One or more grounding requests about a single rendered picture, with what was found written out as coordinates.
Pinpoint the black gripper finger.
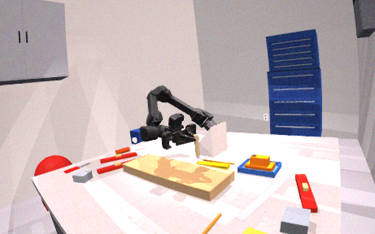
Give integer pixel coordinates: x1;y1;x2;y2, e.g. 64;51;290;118
175;130;196;146
185;127;194;137

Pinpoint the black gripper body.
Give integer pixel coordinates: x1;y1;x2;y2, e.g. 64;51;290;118
161;123;196;150

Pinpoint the tan hexagonal rod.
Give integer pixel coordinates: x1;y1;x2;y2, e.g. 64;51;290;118
194;134;200;159

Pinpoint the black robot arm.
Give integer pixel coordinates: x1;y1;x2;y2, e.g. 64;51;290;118
139;86;217;142

